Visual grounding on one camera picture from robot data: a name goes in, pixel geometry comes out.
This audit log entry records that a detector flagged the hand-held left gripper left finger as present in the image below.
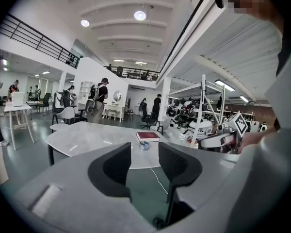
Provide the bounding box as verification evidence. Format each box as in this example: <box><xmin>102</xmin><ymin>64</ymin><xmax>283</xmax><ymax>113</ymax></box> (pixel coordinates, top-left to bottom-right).
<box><xmin>87</xmin><ymin>142</ymin><xmax>132</xmax><ymax>199</ymax></box>

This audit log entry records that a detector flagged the pile of black and white gear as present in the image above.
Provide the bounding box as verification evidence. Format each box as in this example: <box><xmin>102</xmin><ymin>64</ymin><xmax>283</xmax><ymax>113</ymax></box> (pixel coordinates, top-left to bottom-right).
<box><xmin>166</xmin><ymin>97</ymin><xmax>224</xmax><ymax>140</ymax></box>

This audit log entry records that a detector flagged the red book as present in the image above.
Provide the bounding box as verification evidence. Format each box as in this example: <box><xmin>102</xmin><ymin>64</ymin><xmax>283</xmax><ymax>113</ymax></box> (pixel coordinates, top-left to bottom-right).
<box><xmin>136</xmin><ymin>131</ymin><xmax>161</xmax><ymax>143</ymax></box>

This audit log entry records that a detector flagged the white high desk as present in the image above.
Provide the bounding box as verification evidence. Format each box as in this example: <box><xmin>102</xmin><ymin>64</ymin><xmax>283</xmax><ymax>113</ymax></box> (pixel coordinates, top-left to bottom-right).
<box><xmin>3</xmin><ymin>102</ymin><xmax>35</xmax><ymax>151</ymax></box>

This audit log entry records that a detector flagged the white marble table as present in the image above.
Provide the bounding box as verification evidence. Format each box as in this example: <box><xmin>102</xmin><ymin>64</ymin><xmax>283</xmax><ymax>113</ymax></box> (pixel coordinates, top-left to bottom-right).
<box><xmin>45</xmin><ymin>121</ymin><xmax>177</xmax><ymax>227</ymax></box>

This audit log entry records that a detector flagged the white box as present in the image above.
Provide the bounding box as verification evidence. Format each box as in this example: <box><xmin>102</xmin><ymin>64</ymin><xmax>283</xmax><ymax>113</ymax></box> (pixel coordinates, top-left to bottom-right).
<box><xmin>11</xmin><ymin>91</ymin><xmax>24</xmax><ymax>107</ymax></box>

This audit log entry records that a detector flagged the black balcony railing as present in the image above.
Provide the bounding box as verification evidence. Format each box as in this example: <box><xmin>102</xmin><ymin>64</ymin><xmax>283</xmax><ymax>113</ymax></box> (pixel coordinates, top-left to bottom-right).
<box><xmin>0</xmin><ymin>13</ymin><xmax>83</xmax><ymax>69</ymax></box>

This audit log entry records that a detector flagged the white cable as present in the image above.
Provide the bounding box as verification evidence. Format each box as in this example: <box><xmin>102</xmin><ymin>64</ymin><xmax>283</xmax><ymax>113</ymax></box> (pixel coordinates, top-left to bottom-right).
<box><xmin>149</xmin><ymin>167</ymin><xmax>169</xmax><ymax>194</ymax></box>

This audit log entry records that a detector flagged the white metal rack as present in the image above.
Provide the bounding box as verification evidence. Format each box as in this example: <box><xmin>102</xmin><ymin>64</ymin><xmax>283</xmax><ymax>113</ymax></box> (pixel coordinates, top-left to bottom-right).
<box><xmin>167</xmin><ymin>74</ymin><xmax>226</xmax><ymax>148</ymax></box>

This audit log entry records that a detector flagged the white dressing table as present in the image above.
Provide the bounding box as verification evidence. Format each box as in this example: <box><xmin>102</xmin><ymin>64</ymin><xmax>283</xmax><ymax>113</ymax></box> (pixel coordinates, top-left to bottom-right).
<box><xmin>103</xmin><ymin>103</ymin><xmax>126</xmax><ymax>123</ymax></box>

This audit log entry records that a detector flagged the person's right forearm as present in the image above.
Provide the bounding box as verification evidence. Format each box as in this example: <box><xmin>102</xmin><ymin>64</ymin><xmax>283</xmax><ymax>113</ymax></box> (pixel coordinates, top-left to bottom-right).
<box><xmin>241</xmin><ymin>127</ymin><xmax>281</xmax><ymax>153</ymax></box>

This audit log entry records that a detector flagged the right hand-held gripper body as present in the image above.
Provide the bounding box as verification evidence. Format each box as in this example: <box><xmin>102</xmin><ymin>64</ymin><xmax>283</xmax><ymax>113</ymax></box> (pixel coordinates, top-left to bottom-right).
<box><xmin>200</xmin><ymin>113</ymin><xmax>248</xmax><ymax>155</ymax></box>

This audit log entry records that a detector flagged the white shelf cabinet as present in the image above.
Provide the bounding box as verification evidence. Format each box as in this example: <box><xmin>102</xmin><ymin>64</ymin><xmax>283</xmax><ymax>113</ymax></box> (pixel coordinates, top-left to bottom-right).
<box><xmin>77</xmin><ymin>81</ymin><xmax>96</xmax><ymax>111</ymax></box>

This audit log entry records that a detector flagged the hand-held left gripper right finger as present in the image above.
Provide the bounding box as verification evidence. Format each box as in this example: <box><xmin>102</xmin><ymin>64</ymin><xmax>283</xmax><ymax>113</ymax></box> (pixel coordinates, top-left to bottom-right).
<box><xmin>158</xmin><ymin>141</ymin><xmax>204</xmax><ymax>188</ymax></box>

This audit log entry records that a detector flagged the person's white shirt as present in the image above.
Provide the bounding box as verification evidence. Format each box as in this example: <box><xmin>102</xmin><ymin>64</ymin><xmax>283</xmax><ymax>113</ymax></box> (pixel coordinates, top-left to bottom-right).
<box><xmin>223</xmin><ymin>42</ymin><xmax>291</xmax><ymax>233</ymax></box>

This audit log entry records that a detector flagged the white shell chair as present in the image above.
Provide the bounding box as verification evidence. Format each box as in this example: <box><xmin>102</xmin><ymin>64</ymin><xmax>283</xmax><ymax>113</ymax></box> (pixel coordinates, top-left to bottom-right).
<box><xmin>51</xmin><ymin>106</ymin><xmax>76</xmax><ymax>126</ymax></box>

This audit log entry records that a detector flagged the black mezzanine railing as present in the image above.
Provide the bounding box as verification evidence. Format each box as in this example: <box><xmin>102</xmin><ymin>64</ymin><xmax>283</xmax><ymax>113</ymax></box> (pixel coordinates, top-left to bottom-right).
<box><xmin>104</xmin><ymin>64</ymin><xmax>161</xmax><ymax>82</ymax></box>

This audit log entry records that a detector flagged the white backpack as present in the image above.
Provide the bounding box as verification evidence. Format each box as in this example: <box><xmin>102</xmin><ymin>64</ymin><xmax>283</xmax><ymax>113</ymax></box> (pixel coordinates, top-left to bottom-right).
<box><xmin>89</xmin><ymin>83</ymin><xmax>105</xmax><ymax>101</ymax></box>

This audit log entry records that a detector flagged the green office chair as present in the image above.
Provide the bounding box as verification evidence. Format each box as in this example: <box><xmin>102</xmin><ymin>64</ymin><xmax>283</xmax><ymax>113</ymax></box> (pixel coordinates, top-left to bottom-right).
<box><xmin>37</xmin><ymin>92</ymin><xmax>52</xmax><ymax>115</ymax></box>

